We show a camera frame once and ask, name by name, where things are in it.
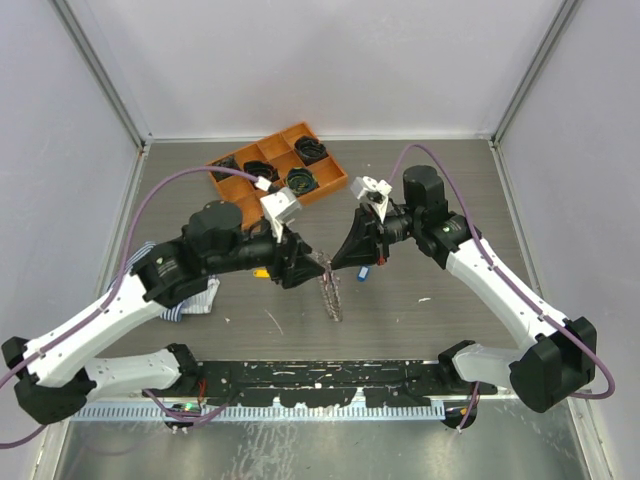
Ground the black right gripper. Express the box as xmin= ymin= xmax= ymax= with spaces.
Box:
xmin=330 ymin=201 xmax=422 ymax=269

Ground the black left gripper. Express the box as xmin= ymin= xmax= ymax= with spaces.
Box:
xmin=207 ymin=217 xmax=326 ymax=287

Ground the key with yellow tag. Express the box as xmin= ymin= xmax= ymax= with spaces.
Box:
xmin=253 ymin=269 xmax=270 ymax=279

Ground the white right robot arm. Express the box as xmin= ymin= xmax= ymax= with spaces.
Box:
xmin=331 ymin=165 xmax=597 ymax=413

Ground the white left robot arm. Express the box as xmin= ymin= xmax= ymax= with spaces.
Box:
xmin=2 ymin=201 xmax=325 ymax=425

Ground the blue yellow rolled tie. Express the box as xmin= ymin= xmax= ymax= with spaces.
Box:
xmin=284 ymin=167 xmax=319 ymax=197

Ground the blue striped cloth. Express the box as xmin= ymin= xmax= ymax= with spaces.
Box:
xmin=125 ymin=241 xmax=220 ymax=323

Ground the orange compartment tray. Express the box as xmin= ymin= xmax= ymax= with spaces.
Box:
xmin=210 ymin=122 xmax=348 ymax=229

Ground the dark rolled tie far left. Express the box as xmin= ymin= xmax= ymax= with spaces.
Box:
xmin=212 ymin=154 xmax=239 ymax=181

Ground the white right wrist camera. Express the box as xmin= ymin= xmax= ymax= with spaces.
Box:
xmin=350 ymin=176 xmax=392 ymax=223

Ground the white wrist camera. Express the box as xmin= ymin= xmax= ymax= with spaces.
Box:
xmin=350 ymin=176 xmax=392 ymax=223
xmin=260 ymin=187 xmax=302 ymax=243

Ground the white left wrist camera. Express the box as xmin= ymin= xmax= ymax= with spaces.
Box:
xmin=260 ymin=187 xmax=302 ymax=243

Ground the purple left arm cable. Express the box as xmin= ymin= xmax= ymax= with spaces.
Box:
xmin=0 ymin=167 xmax=271 ymax=449

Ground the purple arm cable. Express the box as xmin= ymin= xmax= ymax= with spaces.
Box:
xmin=388 ymin=143 xmax=617 ymax=431
xmin=0 ymin=167 xmax=271 ymax=449

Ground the black mounting base plate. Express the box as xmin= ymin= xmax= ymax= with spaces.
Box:
xmin=153 ymin=360 xmax=474 ymax=408

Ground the slotted cable duct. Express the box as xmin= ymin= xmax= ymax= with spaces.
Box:
xmin=71 ymin=398 xmax=445 ymax=422

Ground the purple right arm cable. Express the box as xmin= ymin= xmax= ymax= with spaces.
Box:
xmin=388 ymin=143 xmax=617 ymax=431

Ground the aluminium corner post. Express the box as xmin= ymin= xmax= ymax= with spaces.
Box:
xmin=490 ymin=0 xmax=582 ymax=146

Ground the left aluminium frame post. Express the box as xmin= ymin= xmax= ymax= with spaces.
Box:
xmin=49 ymin=1 xmax=153 ymax=150

